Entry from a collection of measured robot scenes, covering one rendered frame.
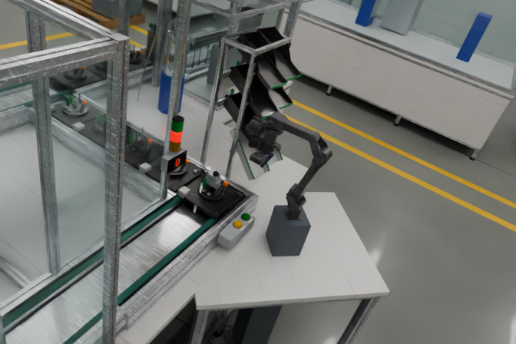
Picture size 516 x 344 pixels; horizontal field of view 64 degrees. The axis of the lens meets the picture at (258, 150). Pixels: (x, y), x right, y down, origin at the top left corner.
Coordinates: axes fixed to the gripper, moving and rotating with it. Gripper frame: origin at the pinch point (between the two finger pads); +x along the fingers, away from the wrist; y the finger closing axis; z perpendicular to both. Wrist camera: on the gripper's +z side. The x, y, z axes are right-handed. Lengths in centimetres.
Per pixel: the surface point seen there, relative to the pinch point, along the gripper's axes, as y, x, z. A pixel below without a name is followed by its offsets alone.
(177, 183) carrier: 11.6, 28.5, 36.3
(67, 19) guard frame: 90, -73, 12
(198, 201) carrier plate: 14.8, 28.5, 20.6
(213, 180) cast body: 7.1, 18.8, 19.5
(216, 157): -35, 39, 45
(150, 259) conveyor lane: 51, 34, 16
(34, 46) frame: 83, -58, 34
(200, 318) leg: 49, 51, -12
